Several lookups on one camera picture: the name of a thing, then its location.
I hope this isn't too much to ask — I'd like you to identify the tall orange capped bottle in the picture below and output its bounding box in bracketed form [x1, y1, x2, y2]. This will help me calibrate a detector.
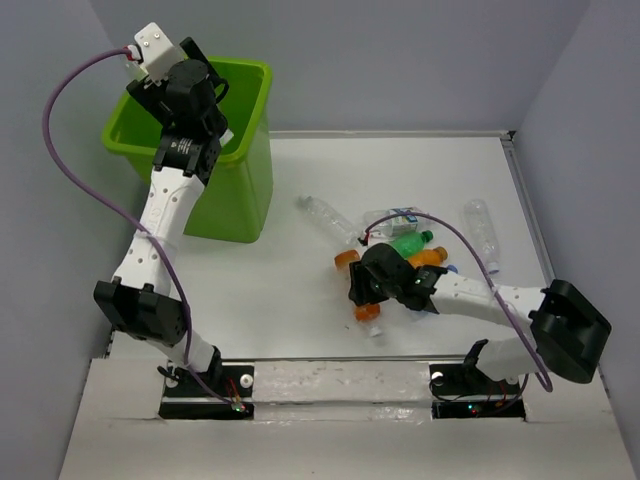
[334, 249, 383, 341]

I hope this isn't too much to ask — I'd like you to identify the clear crushed bottle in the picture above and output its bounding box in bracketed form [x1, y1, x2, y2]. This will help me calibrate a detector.
[296, 195, 359, 249]

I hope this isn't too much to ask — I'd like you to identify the clear bottle blue cap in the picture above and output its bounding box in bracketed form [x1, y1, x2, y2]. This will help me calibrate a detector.
[463, 199, 500, 275]

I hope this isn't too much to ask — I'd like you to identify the clear bottle white cap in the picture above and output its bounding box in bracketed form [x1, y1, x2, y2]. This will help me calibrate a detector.
[220, 129, 234, 146]

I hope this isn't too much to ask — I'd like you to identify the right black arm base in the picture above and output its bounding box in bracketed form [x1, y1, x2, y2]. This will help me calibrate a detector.
[428, 340, 526, 420]

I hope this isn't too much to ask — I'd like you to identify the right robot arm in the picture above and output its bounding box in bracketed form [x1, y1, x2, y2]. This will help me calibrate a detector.
[349, 243, 612, 392]

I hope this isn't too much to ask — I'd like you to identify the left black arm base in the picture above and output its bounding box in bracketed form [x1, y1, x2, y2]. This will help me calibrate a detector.
[156, 362, 255, 421]

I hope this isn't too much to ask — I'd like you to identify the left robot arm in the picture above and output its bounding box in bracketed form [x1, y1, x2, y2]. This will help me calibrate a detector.
[94, 38, 232, 395]

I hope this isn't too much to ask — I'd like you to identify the green plastic bin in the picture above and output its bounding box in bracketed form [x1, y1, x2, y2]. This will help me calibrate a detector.
[102, 56, 273, 243]

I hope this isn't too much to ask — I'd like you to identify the green plastic bottle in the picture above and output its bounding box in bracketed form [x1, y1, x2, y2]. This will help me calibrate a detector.
[389, 230, 433, 259]

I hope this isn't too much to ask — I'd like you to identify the clear bottle green blue label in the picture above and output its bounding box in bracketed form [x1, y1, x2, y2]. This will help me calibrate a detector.
[363, 206, 430, 238]

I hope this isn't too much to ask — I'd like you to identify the small orange bottle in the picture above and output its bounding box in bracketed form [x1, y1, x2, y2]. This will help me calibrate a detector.
[408, 246, 448, 268]

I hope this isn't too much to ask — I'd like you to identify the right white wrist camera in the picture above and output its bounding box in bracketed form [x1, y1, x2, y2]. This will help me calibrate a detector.
[357, 231, 369, 247]

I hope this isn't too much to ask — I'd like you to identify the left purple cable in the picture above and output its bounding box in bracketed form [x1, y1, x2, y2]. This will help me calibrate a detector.
[42, 47, 241, 406]

